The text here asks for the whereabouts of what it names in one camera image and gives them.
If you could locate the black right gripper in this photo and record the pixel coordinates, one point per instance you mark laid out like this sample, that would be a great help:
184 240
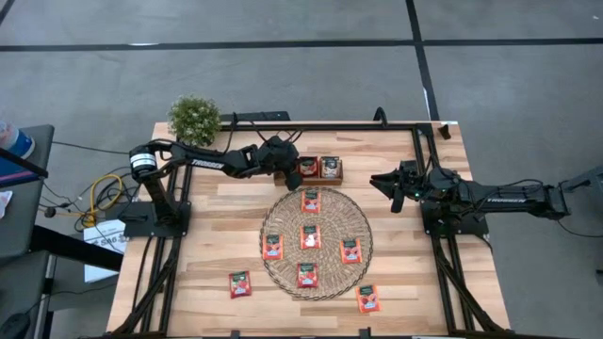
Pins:
417 187

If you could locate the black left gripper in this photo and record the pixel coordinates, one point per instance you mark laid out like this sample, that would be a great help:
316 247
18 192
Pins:
278 157

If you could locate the red strawberry tea packet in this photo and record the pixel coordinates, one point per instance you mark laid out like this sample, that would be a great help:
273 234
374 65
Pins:
307 275
240 285
309 168

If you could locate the orange peach tea packet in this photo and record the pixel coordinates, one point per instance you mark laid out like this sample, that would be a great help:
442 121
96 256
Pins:
311 201
273 247
310 237
351 251
368 298

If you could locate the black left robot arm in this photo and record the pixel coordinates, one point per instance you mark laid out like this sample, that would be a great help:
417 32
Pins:
207 162

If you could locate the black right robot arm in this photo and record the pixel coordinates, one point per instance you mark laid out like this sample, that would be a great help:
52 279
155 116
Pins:
509 200

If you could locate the wooden compartment tray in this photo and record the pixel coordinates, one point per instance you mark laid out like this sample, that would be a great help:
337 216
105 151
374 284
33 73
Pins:
325 181

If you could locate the round woven straw placemat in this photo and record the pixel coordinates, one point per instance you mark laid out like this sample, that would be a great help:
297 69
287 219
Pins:
330 282

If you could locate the potted white-flowered plant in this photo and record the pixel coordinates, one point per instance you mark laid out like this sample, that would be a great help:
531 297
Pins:
194 120

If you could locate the black table clamp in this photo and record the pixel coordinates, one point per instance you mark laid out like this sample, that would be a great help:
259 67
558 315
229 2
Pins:
234 334
365 333

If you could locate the white paper sheet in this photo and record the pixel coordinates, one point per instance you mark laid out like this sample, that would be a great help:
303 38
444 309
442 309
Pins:
101 263

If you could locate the black desk crossbar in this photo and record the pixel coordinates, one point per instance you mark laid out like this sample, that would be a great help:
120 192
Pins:
70 247

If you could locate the grey side table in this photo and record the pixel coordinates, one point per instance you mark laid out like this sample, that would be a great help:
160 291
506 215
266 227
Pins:
28 212

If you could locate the black pole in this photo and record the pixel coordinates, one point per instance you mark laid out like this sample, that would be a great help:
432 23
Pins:
23 162

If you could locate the blue and white bottle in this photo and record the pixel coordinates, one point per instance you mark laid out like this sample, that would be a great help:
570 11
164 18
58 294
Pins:
16 143

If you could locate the white tissue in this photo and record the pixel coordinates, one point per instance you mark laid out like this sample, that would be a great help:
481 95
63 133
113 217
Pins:
4 203

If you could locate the dark grey desk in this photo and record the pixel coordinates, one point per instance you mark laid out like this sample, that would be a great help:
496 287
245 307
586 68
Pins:
19 282

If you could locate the black computer mouse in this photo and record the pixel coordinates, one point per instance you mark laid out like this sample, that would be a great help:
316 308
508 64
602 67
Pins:
14 326

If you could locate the small black bracket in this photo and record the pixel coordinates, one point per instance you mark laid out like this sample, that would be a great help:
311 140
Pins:
444 132

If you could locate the black bar mount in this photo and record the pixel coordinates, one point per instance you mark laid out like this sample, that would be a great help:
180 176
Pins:
264 116

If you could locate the black aluminium table frame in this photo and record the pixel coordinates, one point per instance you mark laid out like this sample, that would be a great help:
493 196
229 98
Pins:
358 127

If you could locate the black arch bracket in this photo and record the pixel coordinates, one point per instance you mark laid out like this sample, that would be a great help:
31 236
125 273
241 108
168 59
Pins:
379 109

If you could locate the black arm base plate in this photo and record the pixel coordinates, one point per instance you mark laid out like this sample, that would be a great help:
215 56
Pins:
471 230
136 228

